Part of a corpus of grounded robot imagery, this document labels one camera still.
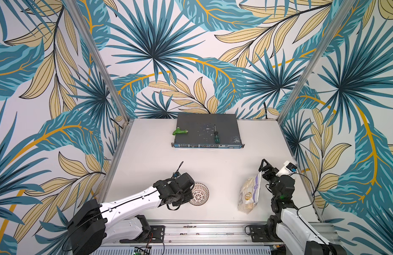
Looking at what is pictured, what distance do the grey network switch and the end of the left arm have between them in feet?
1.30

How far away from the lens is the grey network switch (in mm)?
1052

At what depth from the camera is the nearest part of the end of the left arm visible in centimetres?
57
